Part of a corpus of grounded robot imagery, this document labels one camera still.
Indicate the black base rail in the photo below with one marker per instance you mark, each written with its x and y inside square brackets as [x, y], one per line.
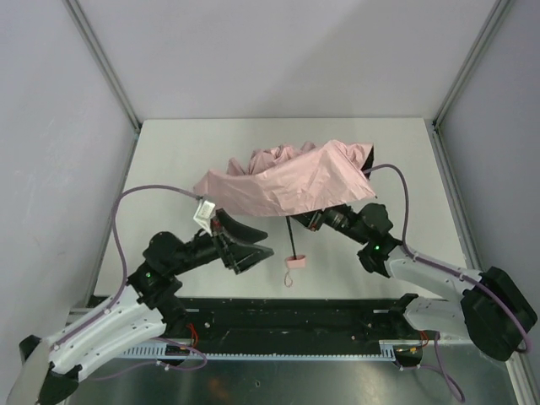
[292, 326]

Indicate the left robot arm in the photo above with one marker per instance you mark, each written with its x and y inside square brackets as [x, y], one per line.
[145, 307]

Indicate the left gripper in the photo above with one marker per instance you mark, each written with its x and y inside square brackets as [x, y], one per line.
[224, 245]

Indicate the pink folding umbrella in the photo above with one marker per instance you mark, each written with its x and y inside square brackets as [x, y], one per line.
[285, 180]

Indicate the grey cable duct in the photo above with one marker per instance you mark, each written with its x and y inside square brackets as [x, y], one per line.
[384, 351]

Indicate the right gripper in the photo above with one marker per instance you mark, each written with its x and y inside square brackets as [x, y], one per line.
[312, 219]

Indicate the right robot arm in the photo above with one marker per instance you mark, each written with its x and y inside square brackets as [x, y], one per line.
[483, 306]

